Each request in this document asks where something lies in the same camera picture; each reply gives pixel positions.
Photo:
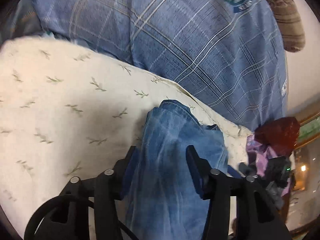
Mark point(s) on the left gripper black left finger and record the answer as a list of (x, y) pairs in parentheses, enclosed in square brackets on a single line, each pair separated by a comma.
[(99, 193)]

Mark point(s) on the brown striped pillow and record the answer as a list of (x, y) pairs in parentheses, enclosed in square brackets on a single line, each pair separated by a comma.
[(290, 24)]

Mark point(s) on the blue denim pants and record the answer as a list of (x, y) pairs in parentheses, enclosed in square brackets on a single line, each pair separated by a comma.
[(162, 201)]

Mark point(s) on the purple floral cloth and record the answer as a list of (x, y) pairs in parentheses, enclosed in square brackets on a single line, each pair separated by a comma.
[(274, 170)]

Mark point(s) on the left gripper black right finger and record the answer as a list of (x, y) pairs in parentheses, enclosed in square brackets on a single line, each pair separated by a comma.
[(257, 218)]

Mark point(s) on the blue plaid pillow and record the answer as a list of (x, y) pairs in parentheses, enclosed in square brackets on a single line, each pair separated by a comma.
[(227, 53)]

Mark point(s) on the cream leaf-print pillow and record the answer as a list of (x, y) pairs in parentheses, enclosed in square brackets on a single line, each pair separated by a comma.
[(67, 111)]

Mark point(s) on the dark red cloth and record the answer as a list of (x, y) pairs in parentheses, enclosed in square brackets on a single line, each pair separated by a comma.
[(280, 134)]

